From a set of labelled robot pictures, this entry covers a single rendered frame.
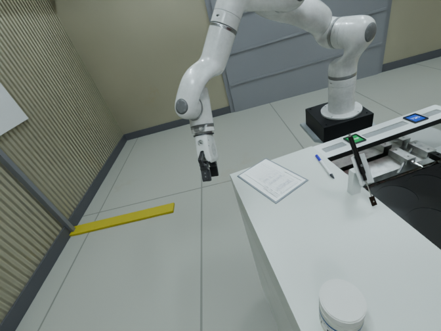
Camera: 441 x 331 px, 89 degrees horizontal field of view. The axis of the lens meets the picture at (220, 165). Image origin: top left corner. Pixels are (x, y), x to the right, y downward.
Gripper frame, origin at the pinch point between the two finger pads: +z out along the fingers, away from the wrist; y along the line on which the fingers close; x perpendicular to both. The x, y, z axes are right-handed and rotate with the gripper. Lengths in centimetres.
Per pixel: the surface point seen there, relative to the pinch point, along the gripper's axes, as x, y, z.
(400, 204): -58, -2, 15
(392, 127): -69, 26, -6
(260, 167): -17.5, 9.4, 0.3
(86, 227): 178, 102, 52
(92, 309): 119, 39, 91
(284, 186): -25.3, -1.3, 6.5
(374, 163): -59, 19, 6
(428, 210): -63, -4, 17
